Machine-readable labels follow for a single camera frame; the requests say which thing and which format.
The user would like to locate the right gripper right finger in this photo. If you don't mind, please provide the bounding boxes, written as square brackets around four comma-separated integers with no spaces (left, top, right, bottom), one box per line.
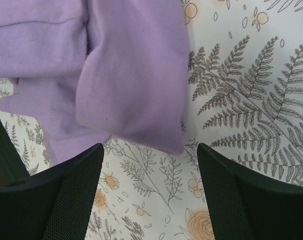
[197,143,303,240]

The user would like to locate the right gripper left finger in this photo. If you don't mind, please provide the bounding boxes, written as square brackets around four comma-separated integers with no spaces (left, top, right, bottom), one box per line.
[0,143,104,240]

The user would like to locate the purple t shirt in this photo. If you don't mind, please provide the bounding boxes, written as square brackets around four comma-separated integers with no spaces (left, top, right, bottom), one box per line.
[0,0,189,163]

